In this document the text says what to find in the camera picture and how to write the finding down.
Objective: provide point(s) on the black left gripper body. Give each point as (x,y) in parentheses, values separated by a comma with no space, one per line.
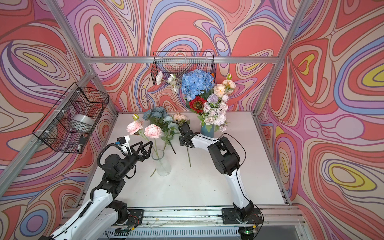
(134,153)

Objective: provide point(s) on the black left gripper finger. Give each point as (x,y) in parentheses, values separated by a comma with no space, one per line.
(146,150)
(138,150)

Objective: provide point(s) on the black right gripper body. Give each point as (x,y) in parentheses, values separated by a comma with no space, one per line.
(186,136)

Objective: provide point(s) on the clear glass cup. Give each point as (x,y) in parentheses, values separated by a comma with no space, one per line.
(163,167)

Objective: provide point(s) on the pink peony flower stem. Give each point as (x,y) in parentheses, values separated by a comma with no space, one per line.
(151,133)

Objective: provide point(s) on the red gerbera flower stem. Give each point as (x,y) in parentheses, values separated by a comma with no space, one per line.
(197,104)

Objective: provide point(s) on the pink small flower bunch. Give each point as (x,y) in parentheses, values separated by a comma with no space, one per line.
(215,115)

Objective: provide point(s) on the purple and pink mixed bouquet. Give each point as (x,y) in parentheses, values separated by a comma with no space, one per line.
(213,99)

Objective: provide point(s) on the bright blue hydrangea stem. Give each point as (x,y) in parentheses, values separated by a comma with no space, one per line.
(195,83)

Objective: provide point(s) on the white poppy flower stem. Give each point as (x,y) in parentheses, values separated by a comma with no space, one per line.
(172,80)

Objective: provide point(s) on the cream rose spray stem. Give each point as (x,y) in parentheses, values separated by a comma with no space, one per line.
(227,87)

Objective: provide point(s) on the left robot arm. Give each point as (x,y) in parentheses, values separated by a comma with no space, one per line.
(103,210)

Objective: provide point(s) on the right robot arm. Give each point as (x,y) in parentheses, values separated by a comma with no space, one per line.
(227,162)

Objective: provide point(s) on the teal ceramic vase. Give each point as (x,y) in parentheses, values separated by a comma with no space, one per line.
(208,130)

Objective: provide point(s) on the peach rose spray stem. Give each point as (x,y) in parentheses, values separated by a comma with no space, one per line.
(181,120)

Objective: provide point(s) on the dusty blue hydrangea stem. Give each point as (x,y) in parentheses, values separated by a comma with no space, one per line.
(160,117)

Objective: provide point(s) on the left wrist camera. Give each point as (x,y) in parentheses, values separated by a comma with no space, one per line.
(123,143)

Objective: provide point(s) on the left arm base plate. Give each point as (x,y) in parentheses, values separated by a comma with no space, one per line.
(130,217)

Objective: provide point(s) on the black wire basket left wall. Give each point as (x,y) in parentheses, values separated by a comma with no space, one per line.
(58,133)

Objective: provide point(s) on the black wire basket wall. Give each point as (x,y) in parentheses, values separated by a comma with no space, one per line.
(58,133)
(182,62)

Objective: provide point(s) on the black wire basket back wall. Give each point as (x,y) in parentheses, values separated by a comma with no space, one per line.
(182,62)

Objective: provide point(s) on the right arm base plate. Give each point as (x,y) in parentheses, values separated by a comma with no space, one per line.
(231,216)

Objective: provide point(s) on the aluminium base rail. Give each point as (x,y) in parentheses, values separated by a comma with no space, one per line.
(280,222)

